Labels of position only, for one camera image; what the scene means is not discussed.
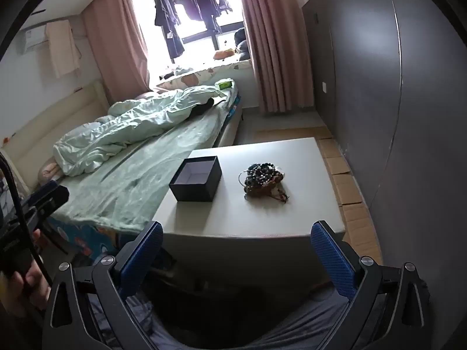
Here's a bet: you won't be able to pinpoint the dark hanging garment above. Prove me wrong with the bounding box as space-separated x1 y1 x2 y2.
177 0 201 22
154 0 186 60
195 0 233 36

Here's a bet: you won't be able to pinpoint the printed window sill cushion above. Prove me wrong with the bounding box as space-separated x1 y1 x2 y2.
157 60 252 90

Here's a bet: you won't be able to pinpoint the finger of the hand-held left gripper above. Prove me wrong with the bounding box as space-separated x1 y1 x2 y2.
20 180 70 223

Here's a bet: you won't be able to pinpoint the black jewelry box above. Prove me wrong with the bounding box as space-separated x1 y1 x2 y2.
168 155 223 202

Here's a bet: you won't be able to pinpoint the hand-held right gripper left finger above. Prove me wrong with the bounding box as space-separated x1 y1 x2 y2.
43 220 165 350

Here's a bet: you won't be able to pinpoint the pink curtain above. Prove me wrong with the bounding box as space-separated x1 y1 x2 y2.
233 0 314 114
82 0 152 106

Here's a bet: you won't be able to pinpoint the grey wardrobe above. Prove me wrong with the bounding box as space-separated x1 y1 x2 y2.
302 0 467 263

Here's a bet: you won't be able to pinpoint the green bed cover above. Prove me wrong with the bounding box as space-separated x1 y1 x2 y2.
36 80 245 263

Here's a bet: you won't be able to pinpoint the cardboard floor sheets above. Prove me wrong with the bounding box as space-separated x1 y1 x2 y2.
255 126 384 256

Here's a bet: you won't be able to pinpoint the beige padded headboard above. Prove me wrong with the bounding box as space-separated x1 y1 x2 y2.
0 80 110 190

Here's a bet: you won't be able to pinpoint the white air conditioner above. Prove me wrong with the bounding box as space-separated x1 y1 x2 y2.
22 22 52 50

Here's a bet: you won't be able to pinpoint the dark bundle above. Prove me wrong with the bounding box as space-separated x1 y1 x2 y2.
233 27 251 61

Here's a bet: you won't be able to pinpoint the beige hanging towel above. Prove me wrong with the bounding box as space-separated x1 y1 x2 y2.
46 19 81 78

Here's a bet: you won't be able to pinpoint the person's left hand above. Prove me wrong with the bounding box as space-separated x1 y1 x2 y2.
0 228 52 316

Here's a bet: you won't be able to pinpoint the black cloth item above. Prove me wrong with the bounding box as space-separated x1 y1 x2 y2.
191 97 216 116

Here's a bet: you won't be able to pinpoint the person's grey pants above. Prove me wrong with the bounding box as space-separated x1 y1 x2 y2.
88 284 365 350

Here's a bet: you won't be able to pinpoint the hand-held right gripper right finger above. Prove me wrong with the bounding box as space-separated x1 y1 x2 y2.
310 220 433 350

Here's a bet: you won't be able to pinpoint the pale green duvet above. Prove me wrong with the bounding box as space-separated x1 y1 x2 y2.
53 85 238 177

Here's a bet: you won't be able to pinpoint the pile of beaded bracelets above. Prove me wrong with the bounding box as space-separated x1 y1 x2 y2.
239 163 290 202

